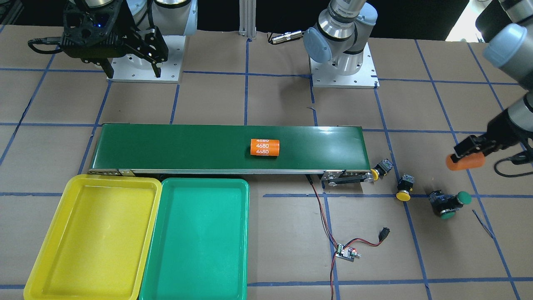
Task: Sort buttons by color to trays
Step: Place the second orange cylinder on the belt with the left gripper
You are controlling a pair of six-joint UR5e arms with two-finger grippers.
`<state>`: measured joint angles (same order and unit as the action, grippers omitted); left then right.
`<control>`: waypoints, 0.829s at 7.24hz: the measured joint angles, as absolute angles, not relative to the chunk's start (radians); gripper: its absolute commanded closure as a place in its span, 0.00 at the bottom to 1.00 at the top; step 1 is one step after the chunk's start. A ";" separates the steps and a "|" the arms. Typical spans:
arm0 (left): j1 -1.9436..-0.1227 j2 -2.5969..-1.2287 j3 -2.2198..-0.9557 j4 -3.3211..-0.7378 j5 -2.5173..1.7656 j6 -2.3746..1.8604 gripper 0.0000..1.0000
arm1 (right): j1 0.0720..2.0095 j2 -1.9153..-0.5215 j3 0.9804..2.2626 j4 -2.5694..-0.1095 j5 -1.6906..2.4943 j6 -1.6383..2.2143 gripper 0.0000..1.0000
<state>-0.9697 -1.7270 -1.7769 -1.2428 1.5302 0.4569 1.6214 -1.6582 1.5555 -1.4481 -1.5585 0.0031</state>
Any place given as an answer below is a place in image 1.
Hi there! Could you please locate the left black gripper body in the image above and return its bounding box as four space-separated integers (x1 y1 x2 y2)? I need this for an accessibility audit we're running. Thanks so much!
485 110 531 156

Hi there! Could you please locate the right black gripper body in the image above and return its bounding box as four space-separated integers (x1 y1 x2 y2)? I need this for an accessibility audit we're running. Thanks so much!
60 0 168 66

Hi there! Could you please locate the plain orange cylinder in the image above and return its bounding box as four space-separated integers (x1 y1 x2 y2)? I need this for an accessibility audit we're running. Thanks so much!
445 152 486 171

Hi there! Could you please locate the orange cylinder printed 4680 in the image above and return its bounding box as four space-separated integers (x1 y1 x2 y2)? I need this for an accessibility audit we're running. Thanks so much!
250 139 280 157

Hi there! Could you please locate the green push button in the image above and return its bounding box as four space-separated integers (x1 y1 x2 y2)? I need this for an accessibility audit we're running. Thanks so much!
443 191 472 211
428 190 455 220

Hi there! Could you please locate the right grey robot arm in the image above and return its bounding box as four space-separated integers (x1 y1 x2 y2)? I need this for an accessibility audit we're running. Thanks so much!
58 0 197 83

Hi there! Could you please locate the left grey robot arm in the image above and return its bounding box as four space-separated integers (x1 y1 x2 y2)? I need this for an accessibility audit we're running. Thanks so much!
303 0 533 169

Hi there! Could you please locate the yellow push button on tape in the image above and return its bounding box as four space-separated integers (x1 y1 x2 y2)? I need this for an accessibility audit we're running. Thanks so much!
396 173 415 202

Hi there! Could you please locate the yellow push button near belt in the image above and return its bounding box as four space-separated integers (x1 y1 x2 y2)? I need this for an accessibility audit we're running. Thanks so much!
371 159 394 182

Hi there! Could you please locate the green conveyor belt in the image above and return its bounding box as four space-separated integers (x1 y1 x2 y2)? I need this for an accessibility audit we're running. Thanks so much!
88 123 373 186

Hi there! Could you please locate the small green circuit board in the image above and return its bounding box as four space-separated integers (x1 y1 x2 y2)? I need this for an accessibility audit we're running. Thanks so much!
335 243 361 262

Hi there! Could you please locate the green plastic tray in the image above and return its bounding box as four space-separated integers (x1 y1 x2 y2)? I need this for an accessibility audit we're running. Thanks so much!
139 178 249 300

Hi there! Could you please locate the yellow plastic tray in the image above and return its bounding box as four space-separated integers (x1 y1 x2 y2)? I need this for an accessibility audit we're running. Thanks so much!
23 175 162 300

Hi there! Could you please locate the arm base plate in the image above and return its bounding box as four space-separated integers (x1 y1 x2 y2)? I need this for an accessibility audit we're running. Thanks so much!
110 35 188 84
309 43 380 89

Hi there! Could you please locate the aluminium frame post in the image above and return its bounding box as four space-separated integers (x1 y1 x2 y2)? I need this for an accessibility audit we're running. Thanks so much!
238 0 257 39

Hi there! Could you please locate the red black power cable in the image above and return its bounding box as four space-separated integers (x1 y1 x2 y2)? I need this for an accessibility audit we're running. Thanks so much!
306 174 391 300

